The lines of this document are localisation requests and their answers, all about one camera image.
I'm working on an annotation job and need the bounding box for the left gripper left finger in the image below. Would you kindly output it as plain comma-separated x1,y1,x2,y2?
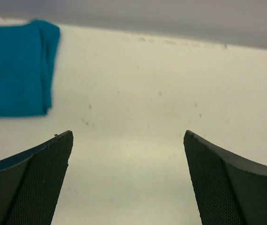
0,131,74,225

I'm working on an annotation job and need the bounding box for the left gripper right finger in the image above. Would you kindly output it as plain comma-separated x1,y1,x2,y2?
183,130,267,225

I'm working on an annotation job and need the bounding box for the blue t shirt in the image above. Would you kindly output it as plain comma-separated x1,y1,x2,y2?
0,20,61,117

